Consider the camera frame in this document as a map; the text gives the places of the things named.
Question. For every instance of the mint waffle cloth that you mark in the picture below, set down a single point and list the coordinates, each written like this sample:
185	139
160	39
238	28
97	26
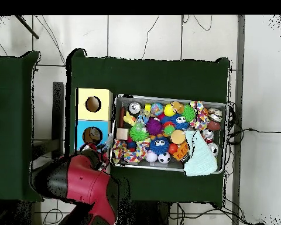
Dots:
201	154

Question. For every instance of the wooden three-hole box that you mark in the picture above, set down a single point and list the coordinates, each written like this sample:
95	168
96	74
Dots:
93	112

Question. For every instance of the clear plastic bottle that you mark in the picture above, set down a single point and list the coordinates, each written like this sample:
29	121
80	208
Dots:
109	141
95	134

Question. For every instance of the black upright stand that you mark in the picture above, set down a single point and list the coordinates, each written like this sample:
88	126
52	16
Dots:
57	117

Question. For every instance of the black rod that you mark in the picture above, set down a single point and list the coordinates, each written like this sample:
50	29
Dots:
28	28

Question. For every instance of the metal mesh bin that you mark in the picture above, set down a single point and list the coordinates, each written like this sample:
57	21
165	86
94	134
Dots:
124	99

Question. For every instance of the purple spiky rubber toy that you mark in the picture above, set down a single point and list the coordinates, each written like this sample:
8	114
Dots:
154	126

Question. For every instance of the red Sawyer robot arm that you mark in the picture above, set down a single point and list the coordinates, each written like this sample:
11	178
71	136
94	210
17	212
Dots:
89	185

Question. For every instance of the brown teddy bear plush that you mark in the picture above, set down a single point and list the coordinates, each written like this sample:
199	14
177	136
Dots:
179	107

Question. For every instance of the globe print ball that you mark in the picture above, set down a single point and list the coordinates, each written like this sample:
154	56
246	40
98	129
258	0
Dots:
157	109

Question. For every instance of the silver drink can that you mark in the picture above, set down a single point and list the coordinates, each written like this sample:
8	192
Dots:
134	107

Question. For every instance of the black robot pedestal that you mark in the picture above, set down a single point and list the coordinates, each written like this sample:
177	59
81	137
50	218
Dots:
142	213

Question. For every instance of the clear bottle with blue label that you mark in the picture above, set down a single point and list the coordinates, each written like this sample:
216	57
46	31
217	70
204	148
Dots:
142	118

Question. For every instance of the orange plastic block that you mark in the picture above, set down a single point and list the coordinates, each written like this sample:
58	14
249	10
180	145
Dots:
181	151

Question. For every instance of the dark green tablecloth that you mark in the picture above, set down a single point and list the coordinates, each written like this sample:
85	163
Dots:
154	77

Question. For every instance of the polka-dot colourful cloth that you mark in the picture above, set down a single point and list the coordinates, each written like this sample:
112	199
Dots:
200	117
137	153

